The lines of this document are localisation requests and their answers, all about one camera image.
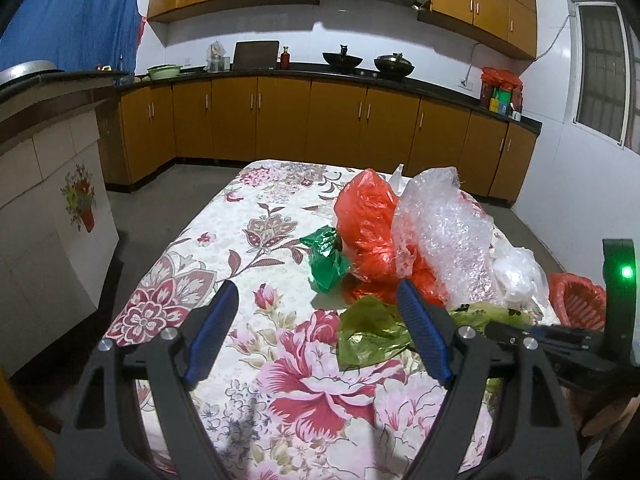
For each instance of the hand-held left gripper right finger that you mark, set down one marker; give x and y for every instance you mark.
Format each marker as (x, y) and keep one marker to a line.
(422, 332)

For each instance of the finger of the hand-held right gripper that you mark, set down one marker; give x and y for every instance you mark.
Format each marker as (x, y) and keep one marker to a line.
(565, 334)
(575, 362)

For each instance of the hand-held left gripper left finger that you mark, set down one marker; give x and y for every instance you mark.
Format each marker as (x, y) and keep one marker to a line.
(212, 332)

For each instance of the red plastic basket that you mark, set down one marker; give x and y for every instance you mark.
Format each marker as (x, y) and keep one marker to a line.
(580, 300)

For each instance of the yellow-green plastic bag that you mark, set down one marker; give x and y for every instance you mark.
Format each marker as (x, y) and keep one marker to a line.
(370, 332)

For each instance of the white translucent plastic bag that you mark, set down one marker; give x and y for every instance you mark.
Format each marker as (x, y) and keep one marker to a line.
(520, 270)

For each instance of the clear bubble wrap sheet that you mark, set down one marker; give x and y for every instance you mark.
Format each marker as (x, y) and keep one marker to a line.
(440, 230)

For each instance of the dark green plastic bag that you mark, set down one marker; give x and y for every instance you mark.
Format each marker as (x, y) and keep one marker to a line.
(325, 260)

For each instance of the red plastic bag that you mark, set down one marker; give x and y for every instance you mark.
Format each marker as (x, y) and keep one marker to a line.
(370, 220)

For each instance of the floral tablecloth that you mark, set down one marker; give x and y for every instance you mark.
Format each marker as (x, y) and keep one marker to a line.
(280, 370)

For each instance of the white cabinet with flower decal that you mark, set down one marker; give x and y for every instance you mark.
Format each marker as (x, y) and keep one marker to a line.
(45, 210)

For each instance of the yellow wooden furniture piece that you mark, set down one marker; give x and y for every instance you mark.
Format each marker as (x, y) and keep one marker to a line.
(22, 425)

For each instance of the small white container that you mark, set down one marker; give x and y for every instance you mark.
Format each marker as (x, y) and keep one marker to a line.
(516, 115)

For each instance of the yellow base cabinets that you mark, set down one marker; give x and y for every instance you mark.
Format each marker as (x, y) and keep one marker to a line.
(280, 120)

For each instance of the window with grille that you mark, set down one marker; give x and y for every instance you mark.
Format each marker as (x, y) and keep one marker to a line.
(600, 70)

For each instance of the green box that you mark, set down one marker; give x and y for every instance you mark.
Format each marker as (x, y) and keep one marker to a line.
(501, 100)

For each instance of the black kitchen countertop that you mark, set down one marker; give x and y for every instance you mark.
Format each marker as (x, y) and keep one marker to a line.
(440, 87)

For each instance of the red bag on counter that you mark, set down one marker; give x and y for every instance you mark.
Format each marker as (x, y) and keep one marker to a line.
(500, 79)

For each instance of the green basin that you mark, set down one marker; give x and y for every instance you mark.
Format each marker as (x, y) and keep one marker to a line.
(164, 72)

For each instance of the black lidded pot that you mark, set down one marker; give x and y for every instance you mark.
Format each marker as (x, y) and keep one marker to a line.
(394, 65)

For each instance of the clear bag with jars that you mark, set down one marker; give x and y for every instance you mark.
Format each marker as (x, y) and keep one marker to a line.
(217, 57)

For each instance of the dark wooden cutting board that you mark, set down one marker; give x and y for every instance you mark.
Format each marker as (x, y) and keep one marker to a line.
(255, 55)

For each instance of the red bottle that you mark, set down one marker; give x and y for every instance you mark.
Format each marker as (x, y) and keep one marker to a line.
(285, 59)

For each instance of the black wok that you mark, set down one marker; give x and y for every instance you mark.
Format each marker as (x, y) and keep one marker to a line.
(342, 59)

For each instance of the small colourful packet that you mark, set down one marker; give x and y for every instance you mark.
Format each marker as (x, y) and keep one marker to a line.
(105, 67)

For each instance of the metal basin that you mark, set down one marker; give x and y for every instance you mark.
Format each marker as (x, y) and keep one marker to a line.
(27, 71)

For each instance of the blue hanging cloth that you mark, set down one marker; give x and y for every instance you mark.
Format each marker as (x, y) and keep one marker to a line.
(70, 15)

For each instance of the corner yellow wall cabinet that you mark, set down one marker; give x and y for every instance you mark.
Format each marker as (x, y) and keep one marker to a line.
(490, 5)

